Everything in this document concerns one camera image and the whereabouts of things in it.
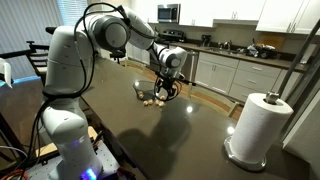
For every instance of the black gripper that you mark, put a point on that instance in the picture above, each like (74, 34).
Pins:
(171, 82)

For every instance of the small tan round object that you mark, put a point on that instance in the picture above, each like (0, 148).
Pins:
(156, 102)
(140, 95)
(161, 104)
(145, 103)
(162, 97)
(150, 101)

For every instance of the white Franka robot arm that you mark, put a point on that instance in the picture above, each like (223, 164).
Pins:
(66, 133)

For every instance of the stainless steel dishwasher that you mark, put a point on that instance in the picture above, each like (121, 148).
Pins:
(192, 65)

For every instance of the black steel stove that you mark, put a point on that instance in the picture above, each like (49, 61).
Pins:
(173, 35)

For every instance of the black coffee maker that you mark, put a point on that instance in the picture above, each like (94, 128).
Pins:
(206, 40)

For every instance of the black office chair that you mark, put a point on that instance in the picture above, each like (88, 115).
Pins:
(117, 55)

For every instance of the white lower kitchen cabinets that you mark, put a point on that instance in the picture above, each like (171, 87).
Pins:
(233, 75)

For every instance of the chrome sink faucet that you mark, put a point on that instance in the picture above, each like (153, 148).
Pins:
(226, 45)

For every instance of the steel microwave oven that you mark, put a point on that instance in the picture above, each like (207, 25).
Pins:
(168, 13)

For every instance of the white upper cabinet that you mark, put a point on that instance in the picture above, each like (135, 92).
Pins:
(196, 13)
(290, 15)

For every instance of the white paper towel roll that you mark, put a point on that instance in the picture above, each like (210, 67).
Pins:
(258, 130)

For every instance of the pile of kitchen clutter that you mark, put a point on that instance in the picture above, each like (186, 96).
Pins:
(261, 50)

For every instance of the silver paper towel holder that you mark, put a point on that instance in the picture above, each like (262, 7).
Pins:
(246, 164)

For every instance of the wooden cutting board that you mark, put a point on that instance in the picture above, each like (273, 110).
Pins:
(274, 40)

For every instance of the window blinds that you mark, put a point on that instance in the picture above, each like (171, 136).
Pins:
(71, 11)

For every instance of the dark metal tripod legs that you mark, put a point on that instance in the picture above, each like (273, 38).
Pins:
(300, 55)

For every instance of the dark wooden chair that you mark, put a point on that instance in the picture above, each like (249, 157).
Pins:
(38, 60)

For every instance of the blue mat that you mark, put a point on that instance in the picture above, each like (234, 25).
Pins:
(23, 80)

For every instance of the white plastic device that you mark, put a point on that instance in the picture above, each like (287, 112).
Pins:
(6, 71)

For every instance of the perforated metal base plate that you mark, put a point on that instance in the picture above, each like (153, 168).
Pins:
(107, 160)

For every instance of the black camera rig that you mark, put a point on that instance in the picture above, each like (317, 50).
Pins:
(50, 30)

